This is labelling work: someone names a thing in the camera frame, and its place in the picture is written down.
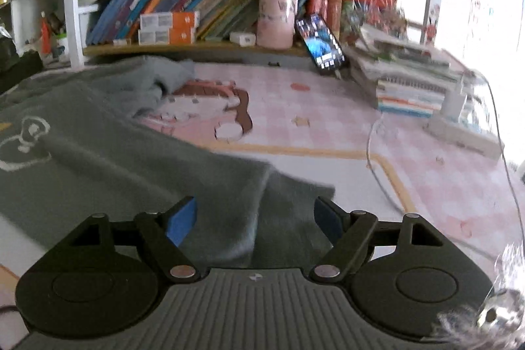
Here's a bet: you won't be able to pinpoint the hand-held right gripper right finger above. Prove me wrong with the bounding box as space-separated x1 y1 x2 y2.
309 196 448 285

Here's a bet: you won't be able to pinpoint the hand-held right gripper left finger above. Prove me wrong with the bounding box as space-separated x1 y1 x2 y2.
61 196 201 285

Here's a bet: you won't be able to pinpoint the grey knit sweater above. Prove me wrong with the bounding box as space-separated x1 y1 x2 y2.
0 55 337 273

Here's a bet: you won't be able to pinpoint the pink cartoon desk mat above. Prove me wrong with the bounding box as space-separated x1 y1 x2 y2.
0 61 525 293

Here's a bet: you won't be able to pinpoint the stack of school books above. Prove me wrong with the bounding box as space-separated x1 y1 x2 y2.
348 24 464 119

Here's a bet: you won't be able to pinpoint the white power strip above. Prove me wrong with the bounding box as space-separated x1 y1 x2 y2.
427 81 505 160

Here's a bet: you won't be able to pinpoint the black smartphone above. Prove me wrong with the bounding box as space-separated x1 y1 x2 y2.
294 14 349 72

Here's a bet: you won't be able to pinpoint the white charger plug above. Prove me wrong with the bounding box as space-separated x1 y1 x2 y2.
230 31 257 46

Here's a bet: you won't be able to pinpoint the white cup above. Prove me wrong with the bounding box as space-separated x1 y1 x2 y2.
55 32 70 64

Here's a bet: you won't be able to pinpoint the red snack packets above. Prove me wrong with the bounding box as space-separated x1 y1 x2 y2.
307 0 343 27

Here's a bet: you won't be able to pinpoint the pink printed paper roll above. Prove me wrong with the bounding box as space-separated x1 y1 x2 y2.
256 0 299 49

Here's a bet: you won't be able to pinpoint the row of colourful books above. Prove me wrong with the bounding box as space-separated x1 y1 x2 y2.
84 0 271 47

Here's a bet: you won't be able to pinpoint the red bottle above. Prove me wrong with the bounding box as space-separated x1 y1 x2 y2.
41 11 54 55

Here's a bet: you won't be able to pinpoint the white cable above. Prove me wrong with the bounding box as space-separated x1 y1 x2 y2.
366 112 411 211

